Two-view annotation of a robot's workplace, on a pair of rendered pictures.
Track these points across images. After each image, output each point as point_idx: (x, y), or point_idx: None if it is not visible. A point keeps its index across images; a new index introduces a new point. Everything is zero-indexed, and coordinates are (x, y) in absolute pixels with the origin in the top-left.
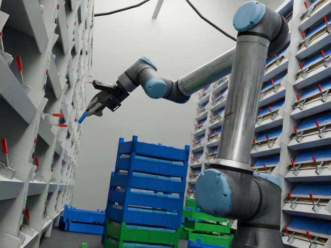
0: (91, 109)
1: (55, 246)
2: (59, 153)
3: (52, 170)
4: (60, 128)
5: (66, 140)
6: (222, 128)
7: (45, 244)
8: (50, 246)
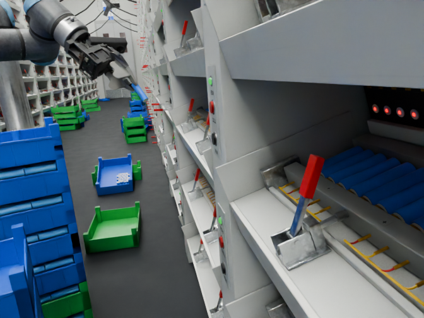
0: (127, 81)
1: (182, 314)
2: (208, 180)
3: (214, 214)
4: (170, 111)
5: (206, 149)
6: (29, 106)
7: (199, 315)
8: (188, 308)
